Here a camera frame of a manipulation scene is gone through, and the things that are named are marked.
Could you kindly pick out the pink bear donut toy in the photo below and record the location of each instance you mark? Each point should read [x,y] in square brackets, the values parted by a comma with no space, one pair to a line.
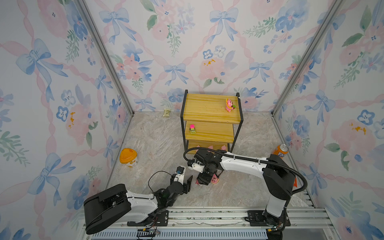
[214,180]

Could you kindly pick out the pink bear sunflower toy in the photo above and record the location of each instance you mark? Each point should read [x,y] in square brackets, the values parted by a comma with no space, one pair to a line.
[230,105]

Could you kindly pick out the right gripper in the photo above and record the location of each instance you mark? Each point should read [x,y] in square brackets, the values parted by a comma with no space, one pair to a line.
[202,180]

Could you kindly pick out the orange lid plastic jar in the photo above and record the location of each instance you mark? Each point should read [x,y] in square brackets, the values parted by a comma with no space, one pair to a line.
[129,157]

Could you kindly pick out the orange soda can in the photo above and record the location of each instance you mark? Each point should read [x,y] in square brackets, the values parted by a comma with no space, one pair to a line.
[281,150]

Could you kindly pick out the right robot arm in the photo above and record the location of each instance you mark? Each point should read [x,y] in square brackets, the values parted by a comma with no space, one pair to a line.
[278,177]

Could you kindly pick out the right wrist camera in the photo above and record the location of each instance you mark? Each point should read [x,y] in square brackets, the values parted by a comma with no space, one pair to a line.
[196,167]

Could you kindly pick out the wooden three-tier shelf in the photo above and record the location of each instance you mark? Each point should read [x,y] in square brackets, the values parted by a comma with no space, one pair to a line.
[214,125]

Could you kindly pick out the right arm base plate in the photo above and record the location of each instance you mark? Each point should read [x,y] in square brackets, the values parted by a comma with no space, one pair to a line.
[259,218]

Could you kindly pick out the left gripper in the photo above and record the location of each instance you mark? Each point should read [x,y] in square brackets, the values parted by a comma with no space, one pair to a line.
[187,187]

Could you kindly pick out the small green packet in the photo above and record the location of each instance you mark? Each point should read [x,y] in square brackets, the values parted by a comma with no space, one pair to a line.
[166,113]

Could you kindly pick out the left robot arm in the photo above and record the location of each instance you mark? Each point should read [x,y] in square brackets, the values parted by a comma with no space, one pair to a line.
[117,203]

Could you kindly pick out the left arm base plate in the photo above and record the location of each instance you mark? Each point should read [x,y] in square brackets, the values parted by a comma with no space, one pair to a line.
[158,220]

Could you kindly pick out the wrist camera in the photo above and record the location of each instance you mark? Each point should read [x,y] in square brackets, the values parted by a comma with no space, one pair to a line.
[196,167]
[180,174]

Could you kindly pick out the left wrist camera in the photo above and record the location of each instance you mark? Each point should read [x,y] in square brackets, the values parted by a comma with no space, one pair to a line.
[180,174]

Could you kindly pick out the pink green toy car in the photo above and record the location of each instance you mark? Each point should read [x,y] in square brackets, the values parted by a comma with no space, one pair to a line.
[192,129]

